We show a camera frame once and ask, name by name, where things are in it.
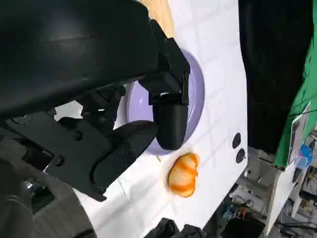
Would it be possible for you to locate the beige towel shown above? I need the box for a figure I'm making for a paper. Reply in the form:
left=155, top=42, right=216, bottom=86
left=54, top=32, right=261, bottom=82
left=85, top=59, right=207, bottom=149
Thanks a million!
left=141, top=0, right=175, bottom=39

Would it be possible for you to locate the black backdrop curtain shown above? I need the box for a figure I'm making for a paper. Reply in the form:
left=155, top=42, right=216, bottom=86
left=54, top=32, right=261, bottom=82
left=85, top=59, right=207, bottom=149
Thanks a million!
left=237, top=0, right=315, bottom=156

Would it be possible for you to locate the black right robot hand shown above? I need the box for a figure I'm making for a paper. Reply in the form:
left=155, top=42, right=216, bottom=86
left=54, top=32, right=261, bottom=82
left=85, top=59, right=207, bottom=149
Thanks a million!
left=146, top=217, right=208, bottom=238

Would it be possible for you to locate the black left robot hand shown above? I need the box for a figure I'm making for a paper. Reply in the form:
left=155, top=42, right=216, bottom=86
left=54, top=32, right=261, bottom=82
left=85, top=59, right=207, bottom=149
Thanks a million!
left=0, top=0, right=191, bottom=203

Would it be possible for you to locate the green backdrop cloth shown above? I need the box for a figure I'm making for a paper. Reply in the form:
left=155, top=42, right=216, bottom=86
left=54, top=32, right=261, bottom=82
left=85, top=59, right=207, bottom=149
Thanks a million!
left=273, top=34, right=317, bottom=167

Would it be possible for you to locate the white workshop desk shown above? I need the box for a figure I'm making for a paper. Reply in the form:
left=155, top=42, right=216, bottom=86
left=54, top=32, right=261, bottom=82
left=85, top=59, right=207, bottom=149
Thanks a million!
left=264, top=165, right=312, bottom=236

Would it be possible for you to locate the orange and white bread roll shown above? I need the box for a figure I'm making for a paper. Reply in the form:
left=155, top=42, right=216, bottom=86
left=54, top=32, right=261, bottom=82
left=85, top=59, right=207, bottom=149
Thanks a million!
left=167, top=152, right=200, bottom=198

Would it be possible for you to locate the lilac plate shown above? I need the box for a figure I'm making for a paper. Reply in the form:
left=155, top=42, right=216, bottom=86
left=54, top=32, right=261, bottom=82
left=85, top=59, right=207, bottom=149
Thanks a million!
left=112, top=49, right=206, bottom=156

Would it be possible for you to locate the printed paper sheet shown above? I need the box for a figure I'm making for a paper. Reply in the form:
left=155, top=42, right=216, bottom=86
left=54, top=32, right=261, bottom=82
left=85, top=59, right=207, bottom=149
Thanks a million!
left=289, top=101, right=312, bottom=185

